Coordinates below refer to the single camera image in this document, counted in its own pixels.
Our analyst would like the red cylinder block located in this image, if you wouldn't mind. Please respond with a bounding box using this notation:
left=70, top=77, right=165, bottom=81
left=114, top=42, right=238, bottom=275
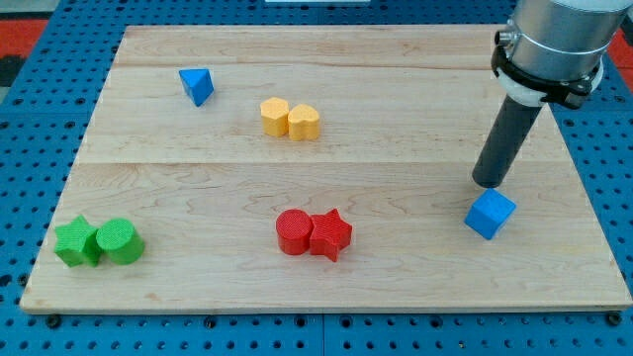
left=275, top=209, right=313, bottom=255

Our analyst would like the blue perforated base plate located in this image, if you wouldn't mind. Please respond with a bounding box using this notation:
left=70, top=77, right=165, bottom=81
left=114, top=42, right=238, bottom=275
left=1, top=0, right=632, bottom=355

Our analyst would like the blue triangle block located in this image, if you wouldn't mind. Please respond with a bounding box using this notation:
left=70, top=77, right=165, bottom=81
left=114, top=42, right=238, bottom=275
left=179, top=68, right=215, bottom=107

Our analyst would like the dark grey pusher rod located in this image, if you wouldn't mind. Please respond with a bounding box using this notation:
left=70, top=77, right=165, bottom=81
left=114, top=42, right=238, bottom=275
left=472, top=96, right=541, bottom=188

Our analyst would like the red star block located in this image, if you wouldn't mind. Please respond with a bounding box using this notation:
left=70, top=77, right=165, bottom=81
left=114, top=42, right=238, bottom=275
left=310, top=209, right=353, bottom=262

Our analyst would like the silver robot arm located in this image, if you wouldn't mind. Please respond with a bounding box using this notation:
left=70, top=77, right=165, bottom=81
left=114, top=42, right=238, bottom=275
left=491, top=0, right=632, bottom=109

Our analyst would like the blue cube block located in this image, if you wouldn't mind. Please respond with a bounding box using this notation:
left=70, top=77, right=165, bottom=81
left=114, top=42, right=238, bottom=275
left=464, top=189, right=516, bottom=240

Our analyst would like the yellow hexagon block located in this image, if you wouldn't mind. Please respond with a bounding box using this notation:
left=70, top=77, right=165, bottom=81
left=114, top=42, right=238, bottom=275
left=260, top=97, right=290, bottom=136

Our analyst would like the yellow heart block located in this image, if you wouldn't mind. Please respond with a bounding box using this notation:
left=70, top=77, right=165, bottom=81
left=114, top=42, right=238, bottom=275
left=288, top=104, right=320, bottom=140

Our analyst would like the green cylinder block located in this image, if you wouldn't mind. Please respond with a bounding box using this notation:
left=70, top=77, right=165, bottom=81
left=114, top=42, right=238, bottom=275
left=96, top=218, right=144, bottom=265

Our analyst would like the green star block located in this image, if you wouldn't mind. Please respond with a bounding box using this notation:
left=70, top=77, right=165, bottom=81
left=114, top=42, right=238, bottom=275
left=54, top=215, right=102, bottom=267

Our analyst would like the wooden board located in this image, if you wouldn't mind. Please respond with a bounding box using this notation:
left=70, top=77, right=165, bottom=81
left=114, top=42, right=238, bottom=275
left=21, top=25, right=632, bottom=314

